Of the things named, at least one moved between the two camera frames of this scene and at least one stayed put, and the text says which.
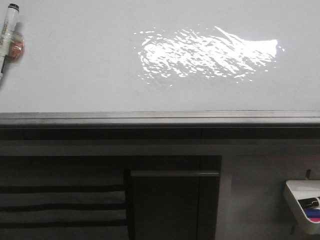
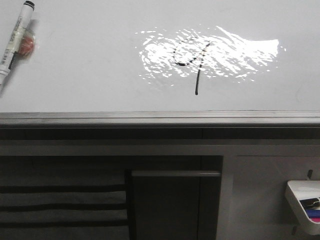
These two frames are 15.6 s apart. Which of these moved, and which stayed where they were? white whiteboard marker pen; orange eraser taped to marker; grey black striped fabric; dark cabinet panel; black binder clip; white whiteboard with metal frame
Moved: orange eraser taped to marker; white whiteboard marker pen
Stayed: grey black striped fabric; dark cabinet panel; white whiteboard with metal frame; black binder clip
